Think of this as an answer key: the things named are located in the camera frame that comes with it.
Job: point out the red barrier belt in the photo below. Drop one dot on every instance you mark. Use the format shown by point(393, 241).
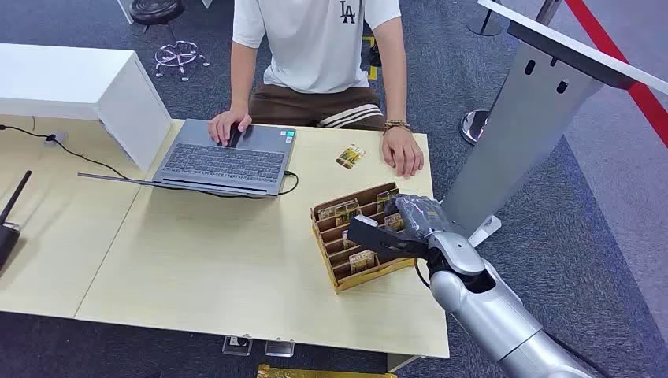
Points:
point(616, 57)

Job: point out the clear table bracket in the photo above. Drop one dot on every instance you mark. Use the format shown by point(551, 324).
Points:
point(279, 348)
point(237, 345)

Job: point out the silver kiosk stand white top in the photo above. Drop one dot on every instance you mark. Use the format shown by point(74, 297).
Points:
point(522, 130)

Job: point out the person's right hand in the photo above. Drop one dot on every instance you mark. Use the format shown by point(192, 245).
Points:
point(225, 125)

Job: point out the black router with antenna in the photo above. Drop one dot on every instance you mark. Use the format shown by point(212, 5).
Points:
point(6, 237)

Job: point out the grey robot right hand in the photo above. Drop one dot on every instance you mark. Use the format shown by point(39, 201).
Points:
point(420, 214)

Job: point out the gold patterned card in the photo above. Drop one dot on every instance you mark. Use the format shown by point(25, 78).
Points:
point(362, 260)
point(348, 211)
point(394, 222)
point(386, 197)
point(327, 212)
point(350, 156)
point(346, 241)

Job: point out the grey laptop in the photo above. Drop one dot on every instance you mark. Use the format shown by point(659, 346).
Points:
point(229, 161)

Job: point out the yellow patterned sheet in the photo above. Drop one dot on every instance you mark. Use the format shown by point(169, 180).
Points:
point(313, 373)

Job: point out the person's right forearm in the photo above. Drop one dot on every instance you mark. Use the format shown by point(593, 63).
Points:
point(243, 78)

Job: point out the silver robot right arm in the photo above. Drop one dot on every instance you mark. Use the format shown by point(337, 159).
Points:
point(485, 308)

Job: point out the person's left hand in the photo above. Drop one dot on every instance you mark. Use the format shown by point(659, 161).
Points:
point(402, 151)

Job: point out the black stool chrome base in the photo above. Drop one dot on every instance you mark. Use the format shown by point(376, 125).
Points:
point(172, 49)

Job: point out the wooden card holder box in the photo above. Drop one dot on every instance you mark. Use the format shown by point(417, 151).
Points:
point(342, 271)

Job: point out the person's left forearm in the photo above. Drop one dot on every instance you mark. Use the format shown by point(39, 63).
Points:
point(392, 73)

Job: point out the person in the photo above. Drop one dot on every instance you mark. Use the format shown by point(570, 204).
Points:
point(313, 47)

